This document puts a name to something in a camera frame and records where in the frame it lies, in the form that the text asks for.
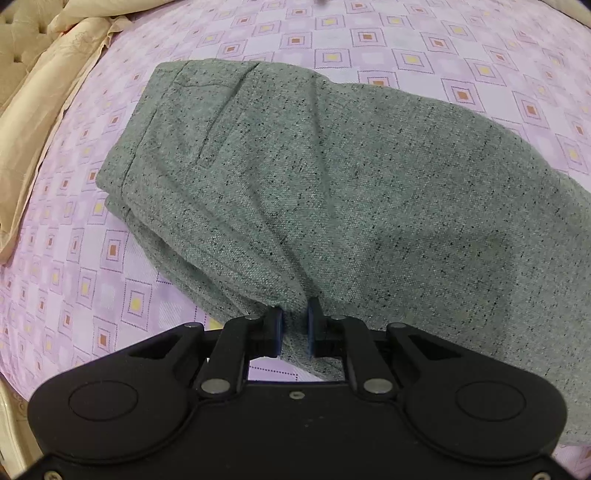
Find purple square-patterned bed sheet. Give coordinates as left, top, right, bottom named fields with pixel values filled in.
left=0, top=0, right=591, bottom=464

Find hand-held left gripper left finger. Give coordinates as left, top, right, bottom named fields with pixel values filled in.
left=126, top=307, right=284, bottom=403

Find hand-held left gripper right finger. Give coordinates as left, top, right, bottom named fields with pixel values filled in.
left=307, top=298, right=467, bottom=403

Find grey speckled pants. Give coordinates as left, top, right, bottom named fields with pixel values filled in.
left=96, top=59, right=591, bottom=448

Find beige quilt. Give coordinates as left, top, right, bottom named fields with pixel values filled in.
left=0, top=0, right=136, bottom=265

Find beige tufted headboard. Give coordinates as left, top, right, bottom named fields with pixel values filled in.
left=0, top=8, right=62, bottom=114

